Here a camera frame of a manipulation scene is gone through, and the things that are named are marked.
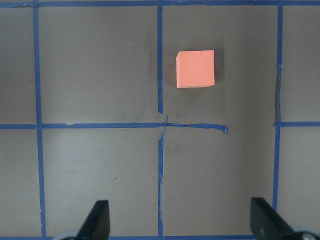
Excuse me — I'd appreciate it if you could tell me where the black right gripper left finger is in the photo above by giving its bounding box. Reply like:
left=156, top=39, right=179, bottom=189
left=77, top=200, right=111, bottom=240

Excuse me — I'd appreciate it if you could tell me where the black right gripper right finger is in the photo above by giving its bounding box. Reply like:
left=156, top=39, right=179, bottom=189
left=250, top=197, right=295, bottom=240

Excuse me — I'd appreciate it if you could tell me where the orange foam cube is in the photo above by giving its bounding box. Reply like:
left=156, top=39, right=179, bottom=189
left=176, top=50, right=215, bottom=89

